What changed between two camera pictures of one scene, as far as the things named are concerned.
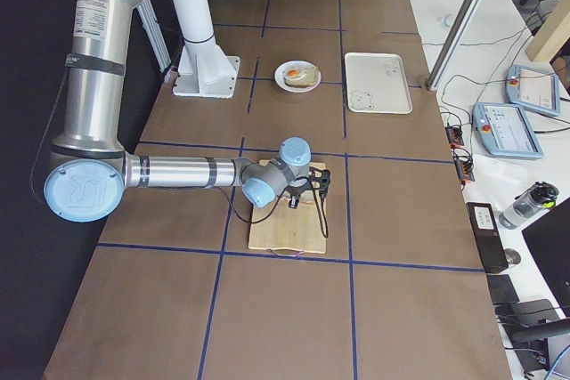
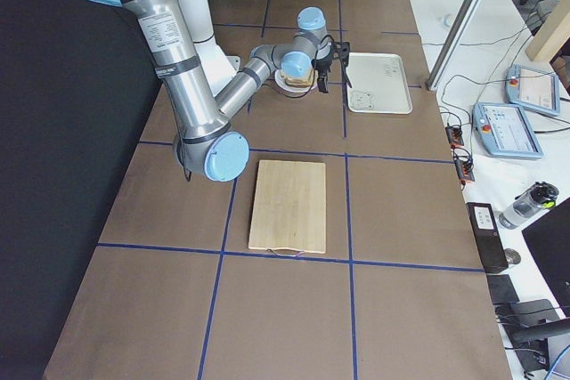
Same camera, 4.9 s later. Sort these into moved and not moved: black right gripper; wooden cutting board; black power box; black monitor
Moved: black right gripper
Not moved: black monitor; wooden cutting board; black power box
